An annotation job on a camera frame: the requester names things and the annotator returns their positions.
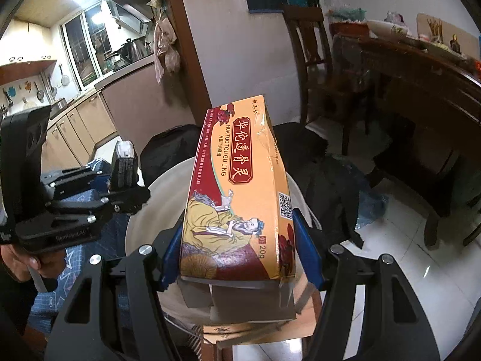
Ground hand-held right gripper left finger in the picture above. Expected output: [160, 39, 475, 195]
[43, 222, 188, 361]

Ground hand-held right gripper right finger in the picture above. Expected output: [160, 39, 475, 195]
[292, 208, 440, 361]

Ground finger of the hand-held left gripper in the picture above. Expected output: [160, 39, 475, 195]
[47, 143, 152, 223]
[39, 141, 128, 202]

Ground white round bin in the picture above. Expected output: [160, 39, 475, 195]
[124, 158, 324, 329]

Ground red yellow figure-print box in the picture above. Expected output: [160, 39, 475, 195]
[176, 94, 301, 326]

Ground person's left forearm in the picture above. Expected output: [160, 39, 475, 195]
[0, 271, 38, 350]

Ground person's left hand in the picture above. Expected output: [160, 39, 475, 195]
[0, 242, 67, 282]

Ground blue grid star tablecloth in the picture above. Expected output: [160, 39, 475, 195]
[28, 158, 151, 326]

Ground blue plastic bag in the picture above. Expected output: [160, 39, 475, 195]
[353, 173, 389, 230]

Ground beige peninsula counter cabinet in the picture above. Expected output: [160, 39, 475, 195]
[94, 54, 188, 151]

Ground brown cardboard piece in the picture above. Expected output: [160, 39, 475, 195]
[203, 321, 317, 347]

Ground kitchen window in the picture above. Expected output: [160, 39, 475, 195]
[60, 4, 113, 89]

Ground pink hanging towel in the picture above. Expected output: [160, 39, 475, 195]
[152, 23, 168, 83]

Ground steel kettle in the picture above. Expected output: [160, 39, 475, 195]
[120, 38, 148, 64]

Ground hanging plastic bag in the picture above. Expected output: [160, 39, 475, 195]
[157, 17, 182, 75]

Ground dark wooden chair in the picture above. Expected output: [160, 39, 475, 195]
[280, 4, 376, 155]

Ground dark wooden dining table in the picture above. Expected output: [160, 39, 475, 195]
[332, 32, 481, 249]

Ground red basin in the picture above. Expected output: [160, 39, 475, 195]
[331, 20, 371, 38]

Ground white bowl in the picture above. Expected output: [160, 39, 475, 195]
[366, 19, 410, 40]

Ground green plastic bag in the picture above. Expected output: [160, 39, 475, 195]
[326, 5, 367, 23]

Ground beige cutting board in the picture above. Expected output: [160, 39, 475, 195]
[416, 12, 479, 59]

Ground beige wall-side kitchen cabinets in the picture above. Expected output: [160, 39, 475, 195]
[39, 92, 118, 171]

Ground brown wooden wall shelf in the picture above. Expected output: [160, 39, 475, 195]
[0, 58, 57, 79]

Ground brown wooden door frame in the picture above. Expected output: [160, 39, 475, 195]
[161, 0, 212, 128]

